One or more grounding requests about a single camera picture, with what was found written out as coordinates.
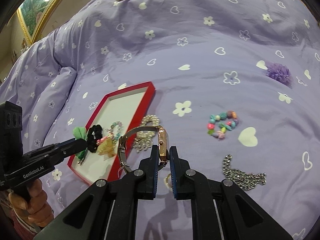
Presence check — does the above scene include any yellow translucent claw clip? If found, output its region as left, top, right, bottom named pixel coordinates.
left=97, top=139, right=116, bottom=158

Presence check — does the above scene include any light green bow hair tie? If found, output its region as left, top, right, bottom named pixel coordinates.
left=72, top=126, right=89, bottom=165

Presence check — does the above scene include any pink heart hair clip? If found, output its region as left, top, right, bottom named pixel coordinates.
left=97, top=134, right=113, bottom=145

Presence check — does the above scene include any purple floral duvet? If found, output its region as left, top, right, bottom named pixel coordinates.
left=1, top=0, right=319, bottom=239

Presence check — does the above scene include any red shallow tray box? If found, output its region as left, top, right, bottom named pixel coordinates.
left=68, top=81, right=155, bottom=185

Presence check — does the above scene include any purple mesh scrunchie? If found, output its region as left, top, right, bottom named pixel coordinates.
left=266, top=63, right=293, bottom=88

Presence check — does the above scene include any black velvet scrunchie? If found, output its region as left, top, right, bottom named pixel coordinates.
left=87, top=125, right=103, bottom=153

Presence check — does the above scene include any gold ring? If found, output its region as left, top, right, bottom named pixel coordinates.
left=163, top=172, right=174, bottom=189

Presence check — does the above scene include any left hand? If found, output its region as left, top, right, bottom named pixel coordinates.
left=9, top=179, right=54, bottom=228

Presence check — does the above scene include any rose gold wristwatch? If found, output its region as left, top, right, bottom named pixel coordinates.
left=117, top=125, right=169, bottom=174

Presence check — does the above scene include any gold framed painting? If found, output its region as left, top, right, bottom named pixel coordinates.
left=17, top=0, right=62, bottom=44

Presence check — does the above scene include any colourful bead bracelet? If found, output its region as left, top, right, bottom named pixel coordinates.
left=207, top=110, right=239, bottom=140

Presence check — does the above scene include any silver chain necklace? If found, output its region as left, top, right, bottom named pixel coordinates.
left=222, top=154, right=267, bottom=191

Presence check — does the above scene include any white pearl bracelet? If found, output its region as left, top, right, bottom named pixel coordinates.
left=132, top=114, right=161, bottom=153

